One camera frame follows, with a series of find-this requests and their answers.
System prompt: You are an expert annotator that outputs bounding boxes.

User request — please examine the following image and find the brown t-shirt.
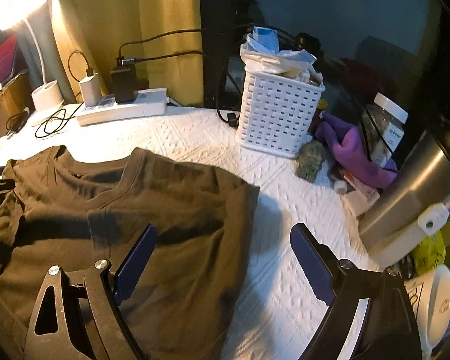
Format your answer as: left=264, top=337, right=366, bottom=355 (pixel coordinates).
left=0, top=145, right=259, bottom=359

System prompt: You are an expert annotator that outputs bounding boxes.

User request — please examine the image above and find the steel thermos bottle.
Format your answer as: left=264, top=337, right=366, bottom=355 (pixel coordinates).
left=358, top=119, right=450, bottom=269

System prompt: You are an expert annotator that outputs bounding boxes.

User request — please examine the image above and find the coiled black cable bundle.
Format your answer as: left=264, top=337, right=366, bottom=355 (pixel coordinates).
left=4, top=106, right=32, bottom=137

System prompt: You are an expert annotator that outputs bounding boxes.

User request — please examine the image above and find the clear jar white lid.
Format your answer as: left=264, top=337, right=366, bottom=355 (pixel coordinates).
left=361, top=93, right=408, bottom=169

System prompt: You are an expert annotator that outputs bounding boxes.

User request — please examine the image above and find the yellow plastic bag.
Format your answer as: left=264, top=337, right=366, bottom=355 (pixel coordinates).
left=411, top=231, right=446, bottom=275

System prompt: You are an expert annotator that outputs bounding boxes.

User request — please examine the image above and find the white power strip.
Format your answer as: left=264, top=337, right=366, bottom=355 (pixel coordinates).
left=74, top=88, right=167, bottom=126

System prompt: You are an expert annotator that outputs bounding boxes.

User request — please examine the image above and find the cardboard box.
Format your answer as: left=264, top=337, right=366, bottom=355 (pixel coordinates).
left=0, top=70, right=35, bottom=137

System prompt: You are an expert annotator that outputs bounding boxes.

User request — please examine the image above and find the white plastic basket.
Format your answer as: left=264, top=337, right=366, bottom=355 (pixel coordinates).
left=235, top=42, right=327, bottom=160

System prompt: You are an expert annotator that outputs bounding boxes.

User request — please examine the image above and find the white bear mug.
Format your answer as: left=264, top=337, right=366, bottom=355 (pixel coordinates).
left=404, top=265, right=450, bottom=359

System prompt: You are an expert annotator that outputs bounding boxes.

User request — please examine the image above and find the purple cloth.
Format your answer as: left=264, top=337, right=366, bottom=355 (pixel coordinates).
left=315, top=113, right=398, bottom=189

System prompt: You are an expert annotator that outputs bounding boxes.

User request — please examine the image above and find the white charger plug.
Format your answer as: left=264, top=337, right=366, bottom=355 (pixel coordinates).
left=79, top=73, right=101, bottom=107

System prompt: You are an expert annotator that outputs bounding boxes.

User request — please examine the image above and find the white desk lamp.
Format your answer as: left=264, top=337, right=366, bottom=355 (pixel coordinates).
left=0, top=0, right=73, bottom=126

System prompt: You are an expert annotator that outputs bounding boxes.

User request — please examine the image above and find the tablet with red screen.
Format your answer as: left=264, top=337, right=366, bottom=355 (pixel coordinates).
left=0, top=34, right=17, bottom=91

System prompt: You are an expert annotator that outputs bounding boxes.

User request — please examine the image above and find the black charger plug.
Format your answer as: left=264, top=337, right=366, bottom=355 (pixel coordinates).
left=110, top=57, right=137, bottom=104

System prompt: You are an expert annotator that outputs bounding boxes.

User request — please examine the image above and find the yellow curtain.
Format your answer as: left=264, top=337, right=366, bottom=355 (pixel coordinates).
left=50, top=0, right=204, bottom=107

